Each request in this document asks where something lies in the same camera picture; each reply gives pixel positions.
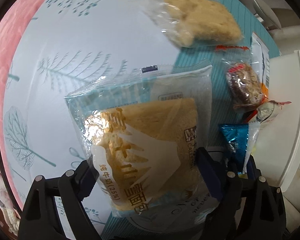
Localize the packaged toast bread slice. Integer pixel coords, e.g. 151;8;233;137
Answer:
65;63;212;217

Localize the blue foil snack packet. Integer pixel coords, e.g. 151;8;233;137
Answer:
219;124;249;164

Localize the white plastic storage bin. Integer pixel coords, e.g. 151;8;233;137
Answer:
253;50;300;191

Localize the silver foil snack packet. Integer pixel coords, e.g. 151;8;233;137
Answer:
244;100;292;123

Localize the brown nut bar packet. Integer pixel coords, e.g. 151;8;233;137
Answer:
221;59;268;113

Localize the teal white patterned tablecloth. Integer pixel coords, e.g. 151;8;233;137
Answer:
2;0;282;238

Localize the grey office chair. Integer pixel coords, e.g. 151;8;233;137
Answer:
253;0;300;35

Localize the pink bed blanket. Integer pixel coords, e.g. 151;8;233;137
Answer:
0;0;65;205

